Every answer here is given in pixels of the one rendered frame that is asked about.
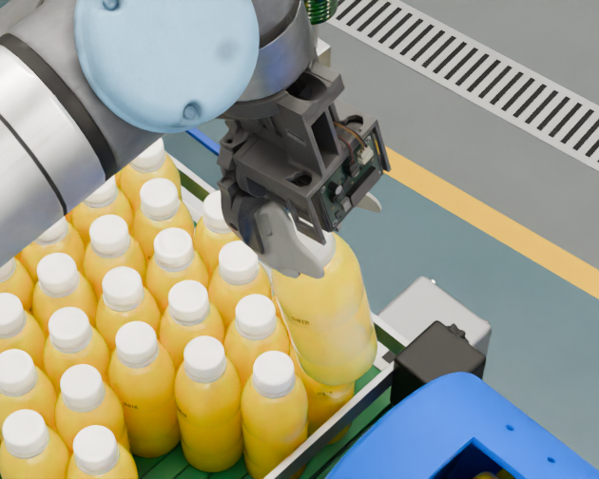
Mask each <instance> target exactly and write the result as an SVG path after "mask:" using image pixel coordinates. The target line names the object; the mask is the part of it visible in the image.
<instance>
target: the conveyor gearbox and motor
mask: <svg viewBox="0 0 599 479"><path fill-rule="evenodd" d="M376 316H377V317H379V318H380V319H381V320H382V321H384V322H385V323H386V324H388V325H389V326H390V327H391V328H393V329H394V330H395V331H396V332H398V333H399V334H400V335H402V336H403V337H404V338H406V339H407V340H408V341H410V342H412V341H413V340H414V339H415V338H416V337H417V336H418V335H420V334H421V333H422V332H423V331H424V330H425V329H426V328H427V327H428V326H430V325H431V324H432V323H433V322H434V321H436V320H439V321H440V322H442V323H443V324H444V325H446V326H448V325H449V326H450V325H452V324H453V323H454V324H455V325H456V326H457V328H458V329H459V330H463V331H465V333H466V334H465V337H466V338H467V339H468V340H469V342H470V343H469V344H471V345H472V346H473V347H475V348H476V349H477V350H478V351H479V352H480V353H482V354H483V355H484V356H487V351H488V347H489V342H490V336H491V331H492V329H491V326H490V323H489V321H488V320H486V319H482V318H480V317H479V316H477V315H476V314H475V313H473V312H472V311H471V310H469V309H468V308H467V307H465V306H464V305H463V304H461V303H460V302H459V301H457V300H456V299H455V298H453V297H452V296H450V295H449V294H448V293H446V292H445V291H444V290H442V289H441V288H440V287H438V286H437V285H436V284H435V282H434V280H433V279H428V278H426V277H419V278H417V279H416V280H415V281H414V282H413V283H412V284H411V285H409V286H408V287H407V288H406V289H405V290H404V291H403V292H401V293H400V294H399V295H398V296H397V297H396V298H394V299H393V300H392V301H391V302H390V303H389V304H388V305H386V306H385V307H384V308H383V309H382V310H381V311H380V312H378V313H377V314H376Z"/></svg>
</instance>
